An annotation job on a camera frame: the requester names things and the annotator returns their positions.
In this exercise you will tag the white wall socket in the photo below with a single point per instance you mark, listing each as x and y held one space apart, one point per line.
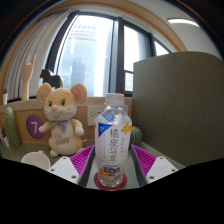
92 115

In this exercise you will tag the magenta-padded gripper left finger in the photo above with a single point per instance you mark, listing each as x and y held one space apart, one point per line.
65 168

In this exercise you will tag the black horse figure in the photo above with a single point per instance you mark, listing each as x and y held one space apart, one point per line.
51 80

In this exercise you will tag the dark-framed window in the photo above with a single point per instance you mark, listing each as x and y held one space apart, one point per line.
116 60

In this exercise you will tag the wooden hand model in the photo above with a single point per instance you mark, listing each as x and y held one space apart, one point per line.
27 80

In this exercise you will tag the grey-beige curtain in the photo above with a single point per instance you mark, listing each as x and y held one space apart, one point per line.
30 56

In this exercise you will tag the round green cactus figure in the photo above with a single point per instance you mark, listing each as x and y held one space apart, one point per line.
136 136

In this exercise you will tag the clear plastic drink bottle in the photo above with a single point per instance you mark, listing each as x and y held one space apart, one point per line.
112 140

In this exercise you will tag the round purple number sign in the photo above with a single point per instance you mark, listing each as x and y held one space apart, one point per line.
33 126

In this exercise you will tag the ceiling lights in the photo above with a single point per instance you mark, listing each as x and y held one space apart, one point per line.
182 22

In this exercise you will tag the grey-green desk partition panel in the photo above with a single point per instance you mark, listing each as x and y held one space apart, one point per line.
180 106

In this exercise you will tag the flat round red coaster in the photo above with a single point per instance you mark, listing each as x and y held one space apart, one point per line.
124 183

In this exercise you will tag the pale yellow-green cup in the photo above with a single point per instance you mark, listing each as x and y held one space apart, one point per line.
35 160

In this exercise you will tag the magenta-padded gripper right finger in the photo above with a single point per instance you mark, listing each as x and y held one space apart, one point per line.
160 168

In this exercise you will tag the yellow plush mouse toy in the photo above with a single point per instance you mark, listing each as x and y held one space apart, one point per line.
61 130

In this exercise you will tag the wooden window ledge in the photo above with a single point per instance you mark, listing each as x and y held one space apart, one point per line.
20 106

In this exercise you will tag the tall green cactus figure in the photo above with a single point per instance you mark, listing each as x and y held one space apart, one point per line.
12 128

